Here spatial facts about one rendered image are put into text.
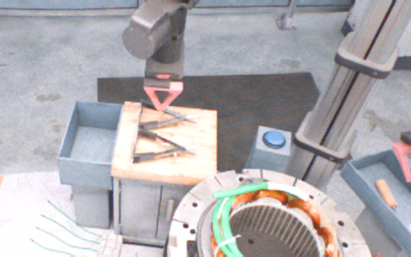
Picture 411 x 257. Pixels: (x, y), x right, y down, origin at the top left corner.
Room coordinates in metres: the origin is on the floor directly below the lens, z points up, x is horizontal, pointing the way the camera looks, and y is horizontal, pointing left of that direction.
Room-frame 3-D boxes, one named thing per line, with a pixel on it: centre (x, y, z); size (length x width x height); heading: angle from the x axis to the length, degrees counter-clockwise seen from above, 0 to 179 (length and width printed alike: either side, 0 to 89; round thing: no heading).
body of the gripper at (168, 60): (0.65, -0.03, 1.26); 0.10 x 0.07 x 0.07; 178
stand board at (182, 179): (0.61, -0.05, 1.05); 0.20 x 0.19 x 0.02; 86
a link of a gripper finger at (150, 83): (0.62, -0.03, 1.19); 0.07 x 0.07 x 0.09; 88
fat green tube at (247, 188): (0.43, -0.19, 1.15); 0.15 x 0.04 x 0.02; 92
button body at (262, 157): (0.65, -0.28, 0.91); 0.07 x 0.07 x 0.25; 77
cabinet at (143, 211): (0.61, -0.05, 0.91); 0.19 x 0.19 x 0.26; 86
